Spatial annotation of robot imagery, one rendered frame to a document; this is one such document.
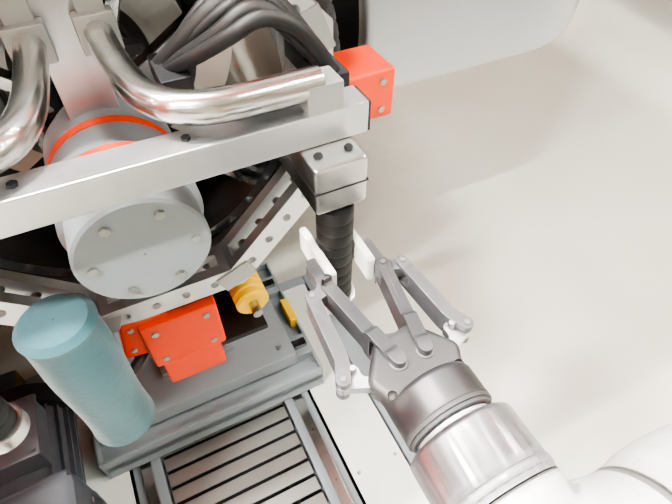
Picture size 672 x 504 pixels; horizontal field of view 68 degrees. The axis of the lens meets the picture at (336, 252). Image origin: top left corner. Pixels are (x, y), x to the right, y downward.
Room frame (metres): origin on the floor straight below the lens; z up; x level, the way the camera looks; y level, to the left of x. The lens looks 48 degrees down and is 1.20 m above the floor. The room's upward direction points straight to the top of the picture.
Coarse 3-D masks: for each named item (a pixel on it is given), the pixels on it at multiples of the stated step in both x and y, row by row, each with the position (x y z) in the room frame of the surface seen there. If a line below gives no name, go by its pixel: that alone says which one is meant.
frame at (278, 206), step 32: (288, 0) 0.54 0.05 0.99; (320, 32) 0.56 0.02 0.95; (288, 64) 0.59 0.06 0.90; (288, 192) 0.54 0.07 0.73; (256, 224) 0.55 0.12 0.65; (288, 224) 0.53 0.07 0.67; (224, 256) 0.52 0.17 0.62; (256, 256) 0.51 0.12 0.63; (0, 288) 0.41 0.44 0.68; (32, 288) 0.41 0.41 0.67; (64, 288) 0.43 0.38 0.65; (192, 288) 0.46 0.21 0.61; (224, 288) 0.48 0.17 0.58; (0, 320) 0.36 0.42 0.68; (128, 320) 0.42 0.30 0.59
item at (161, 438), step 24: (264, 264) 0.89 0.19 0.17; (288, 312) 0.72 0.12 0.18; (288, 336) 0.67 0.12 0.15; (312, 360) 0.61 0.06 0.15; (264, 384) 0.54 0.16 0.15; (288, 384) 0.54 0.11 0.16; (312, 384) 0.56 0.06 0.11; (192, 408) 0.49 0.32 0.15; (216, 408) 0.49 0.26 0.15; (240, 408) 0.49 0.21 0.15; (264, 408) 0.51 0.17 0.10; (168, 432) 0.43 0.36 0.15; (192, 432) 0.44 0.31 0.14; (96, 456) 0.37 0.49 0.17; (120, 456) 0.37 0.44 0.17; (144, 456) 0.39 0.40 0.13
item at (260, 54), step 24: (120, 0) 0.57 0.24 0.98; (240, 48) 0.79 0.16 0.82; (264, 48) 0.68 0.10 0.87; (0, 72) 0.51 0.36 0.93; (144, 72) 0.57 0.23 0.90; (240, 72) 0.78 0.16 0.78; (264, 72) 0.70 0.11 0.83; (48, 120) 0.55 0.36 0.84; (240, 168) 0.62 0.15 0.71; (264, 168) 0.61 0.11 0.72; (216, 192) 0.63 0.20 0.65; (240, 192) 0.61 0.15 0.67; (216, 216) 0.59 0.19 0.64; (0, 240) 0.48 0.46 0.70; (24, 240) 0.50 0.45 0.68; (48, 240) 0.52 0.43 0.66; (0, 264) 0.44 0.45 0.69; (24, 264) 0.45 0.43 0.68; (48, 264) 0.47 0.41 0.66
